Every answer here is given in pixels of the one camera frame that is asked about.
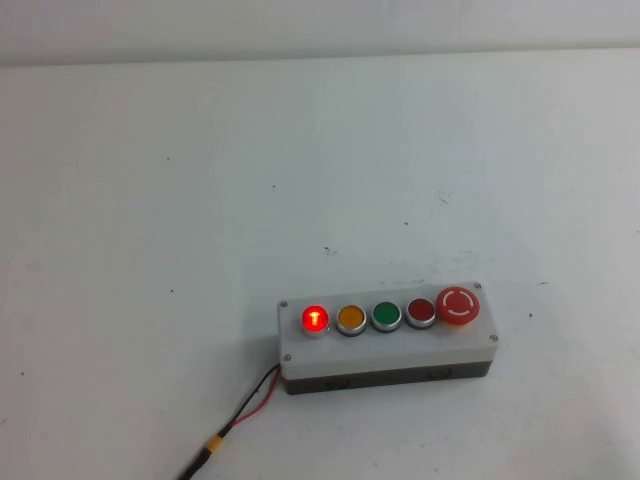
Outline red mushroom emergency stop button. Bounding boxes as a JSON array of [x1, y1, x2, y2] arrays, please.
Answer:
[[435, 285, 481, 329]]

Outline red illuminated push button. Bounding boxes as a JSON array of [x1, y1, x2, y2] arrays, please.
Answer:
[[300, 303, 332, 340]]

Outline yellow push button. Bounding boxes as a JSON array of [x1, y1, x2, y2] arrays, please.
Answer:
[[334, 303, 367, 338]]

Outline dark red push button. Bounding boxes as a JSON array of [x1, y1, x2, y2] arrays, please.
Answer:
[[404, 298, 438, 331]]

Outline green push button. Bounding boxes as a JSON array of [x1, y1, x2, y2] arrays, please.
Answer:
[[369, 300, 403, 334]]

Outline white grey button box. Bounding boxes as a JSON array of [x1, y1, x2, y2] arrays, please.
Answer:
[[277, 280, 500, 397]]

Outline red black power cable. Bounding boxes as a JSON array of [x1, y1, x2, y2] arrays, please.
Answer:
[[174, 363, 283, 480]]

